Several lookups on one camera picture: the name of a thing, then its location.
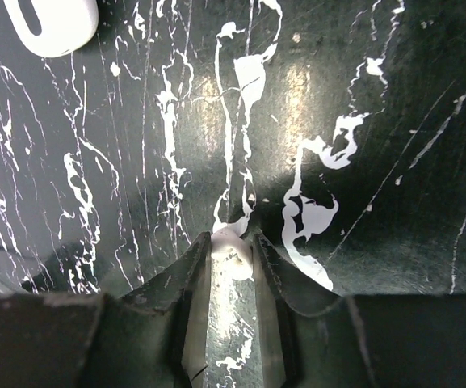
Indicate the white earbuds charging case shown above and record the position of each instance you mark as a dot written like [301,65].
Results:
[53,28]

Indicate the white earbud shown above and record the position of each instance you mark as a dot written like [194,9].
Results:
[232,250]

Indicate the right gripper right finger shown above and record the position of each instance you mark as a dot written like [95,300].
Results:
[312,337]

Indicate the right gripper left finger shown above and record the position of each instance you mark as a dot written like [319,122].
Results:
[154,336]

